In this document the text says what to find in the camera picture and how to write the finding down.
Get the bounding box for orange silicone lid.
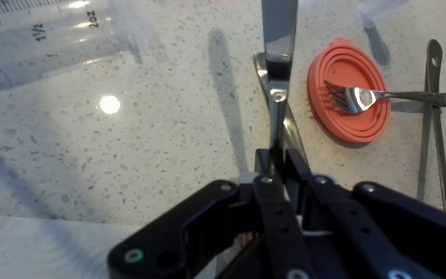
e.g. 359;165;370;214
307;38;390;145

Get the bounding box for white paper towel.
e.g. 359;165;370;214
0;218;135;279

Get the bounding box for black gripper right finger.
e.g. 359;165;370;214
283;149;446;279

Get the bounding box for small silver fork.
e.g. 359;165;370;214
325;83;446;115

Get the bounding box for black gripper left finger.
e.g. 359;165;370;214
107;149;316;279

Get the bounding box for silver spoon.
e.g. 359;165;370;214
252;53;307;159

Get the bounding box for silver butter knife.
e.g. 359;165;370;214
262;0;297;171

